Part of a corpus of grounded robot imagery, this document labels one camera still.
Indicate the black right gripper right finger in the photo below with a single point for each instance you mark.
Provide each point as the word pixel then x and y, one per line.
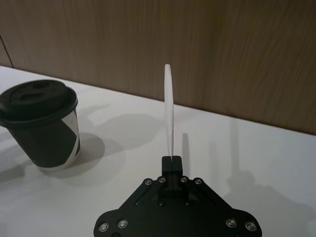
pixel 176 168

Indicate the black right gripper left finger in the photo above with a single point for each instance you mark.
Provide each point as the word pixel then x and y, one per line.
pixel 166 168

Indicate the white plastic straw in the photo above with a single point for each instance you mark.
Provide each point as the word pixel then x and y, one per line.
pixel 169 103

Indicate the dark and white paper cup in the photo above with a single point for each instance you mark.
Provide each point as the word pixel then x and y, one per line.
pixel 42 145

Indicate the black plastic cup lid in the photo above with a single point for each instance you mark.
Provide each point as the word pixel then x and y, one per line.
pixel 34 101

